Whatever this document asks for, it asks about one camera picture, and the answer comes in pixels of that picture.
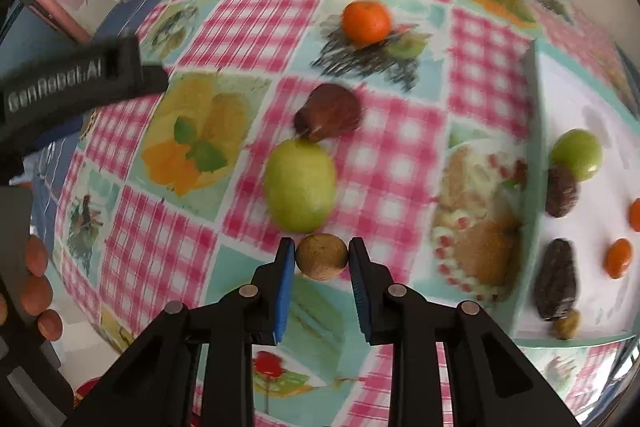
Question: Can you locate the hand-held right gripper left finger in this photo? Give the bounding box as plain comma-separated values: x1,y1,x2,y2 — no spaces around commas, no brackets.
62,237,297,427

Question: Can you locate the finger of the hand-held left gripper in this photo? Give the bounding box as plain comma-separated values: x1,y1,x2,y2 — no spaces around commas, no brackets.
141,63,170,96

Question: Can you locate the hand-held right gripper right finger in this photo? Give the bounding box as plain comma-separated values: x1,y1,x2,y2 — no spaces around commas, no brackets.
348,237,581,427

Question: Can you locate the white tray with teal rim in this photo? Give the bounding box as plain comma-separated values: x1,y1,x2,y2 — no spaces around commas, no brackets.
510,39,640,350

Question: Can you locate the person's left hand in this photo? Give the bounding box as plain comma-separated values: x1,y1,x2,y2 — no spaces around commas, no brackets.
23,236,64,342

